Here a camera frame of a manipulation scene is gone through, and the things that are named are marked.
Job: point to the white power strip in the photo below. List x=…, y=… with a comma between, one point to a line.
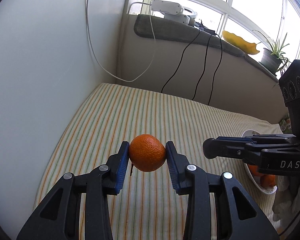
x=174, y=11

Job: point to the white gloved right hand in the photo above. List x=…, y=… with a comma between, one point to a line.
x=287, y=200

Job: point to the floral white plate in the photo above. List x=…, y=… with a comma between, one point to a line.
x=256, y=179

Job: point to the black tracking camera right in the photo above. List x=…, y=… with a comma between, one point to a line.
x=290, y=87

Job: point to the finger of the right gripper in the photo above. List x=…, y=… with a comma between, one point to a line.
x=231, y=147

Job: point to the large round orange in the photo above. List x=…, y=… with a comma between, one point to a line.
x=268, y=180

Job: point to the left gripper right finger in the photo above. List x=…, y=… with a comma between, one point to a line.
x=237, y=215

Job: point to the small tangerine with stem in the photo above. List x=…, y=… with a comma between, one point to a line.
x=147, y=153

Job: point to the large oval orange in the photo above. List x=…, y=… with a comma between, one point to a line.
x=254, y=170

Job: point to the striped towel cloth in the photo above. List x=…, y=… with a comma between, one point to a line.
x=147, y=206

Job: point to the green snack bag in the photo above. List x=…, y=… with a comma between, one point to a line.
x=285, y=125

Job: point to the potted spider plant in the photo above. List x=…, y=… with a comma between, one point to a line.
x=274, y=58

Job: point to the white window frame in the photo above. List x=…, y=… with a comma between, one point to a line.
x=251, y=19

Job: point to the grey windowsill mat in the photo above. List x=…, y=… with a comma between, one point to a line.
x=162, y=29

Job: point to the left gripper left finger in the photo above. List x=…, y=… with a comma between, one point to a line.
x=57, y=215

